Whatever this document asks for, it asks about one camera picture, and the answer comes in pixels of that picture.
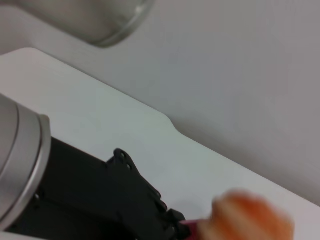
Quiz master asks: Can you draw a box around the orange ridged bread roll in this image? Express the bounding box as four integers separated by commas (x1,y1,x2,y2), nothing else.
197,187,296,240

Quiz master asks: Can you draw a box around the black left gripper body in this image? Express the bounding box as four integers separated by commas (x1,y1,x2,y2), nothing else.
4,136,169,240

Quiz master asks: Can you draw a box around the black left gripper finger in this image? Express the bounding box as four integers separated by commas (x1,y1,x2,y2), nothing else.
159,208,193,240

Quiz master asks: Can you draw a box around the pink plastic bowl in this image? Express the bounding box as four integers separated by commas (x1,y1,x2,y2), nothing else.
180,218,213,240

